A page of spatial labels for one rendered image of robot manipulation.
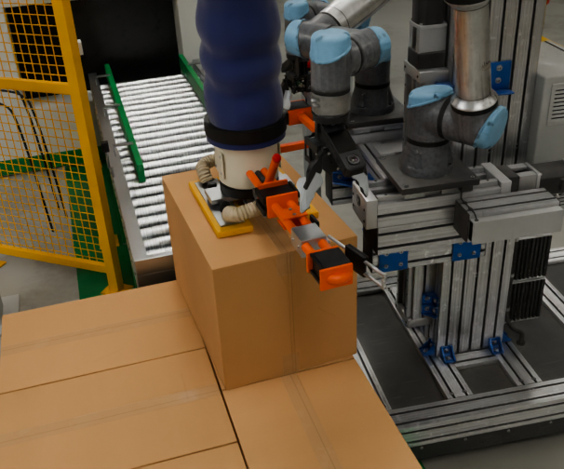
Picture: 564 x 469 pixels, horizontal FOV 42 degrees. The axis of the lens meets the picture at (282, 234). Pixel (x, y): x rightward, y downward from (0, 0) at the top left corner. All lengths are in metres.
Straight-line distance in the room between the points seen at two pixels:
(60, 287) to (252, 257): 1.93
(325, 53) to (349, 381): 1.02
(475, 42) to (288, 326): 0.87
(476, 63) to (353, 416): 0.94
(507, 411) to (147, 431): 1.17
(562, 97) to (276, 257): 0.98
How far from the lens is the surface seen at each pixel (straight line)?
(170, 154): 3.52
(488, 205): 2.08
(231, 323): 1.92
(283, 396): 2.03
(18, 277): 3.82
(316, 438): 1.91
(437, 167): 2.02
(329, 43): 1.36
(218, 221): 1.98
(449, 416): 2.45
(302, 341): 2.04
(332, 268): 1.51
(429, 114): 1.96
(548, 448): 2.74
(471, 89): 1.86
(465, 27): 1.78
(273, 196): 1.79
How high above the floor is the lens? 1.92
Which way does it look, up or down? 30 degrees down
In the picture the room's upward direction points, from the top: 3 degrees counter-clockwise
